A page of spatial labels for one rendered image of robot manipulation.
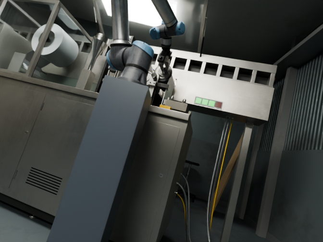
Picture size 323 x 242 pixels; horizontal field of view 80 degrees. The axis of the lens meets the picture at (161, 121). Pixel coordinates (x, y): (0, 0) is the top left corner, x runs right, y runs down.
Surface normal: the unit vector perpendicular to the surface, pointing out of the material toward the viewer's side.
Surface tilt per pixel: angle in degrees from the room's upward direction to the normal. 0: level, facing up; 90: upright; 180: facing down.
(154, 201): 90
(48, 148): 90
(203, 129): 90
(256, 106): 90
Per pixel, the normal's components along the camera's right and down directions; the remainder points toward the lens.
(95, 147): -0.01, -0.16
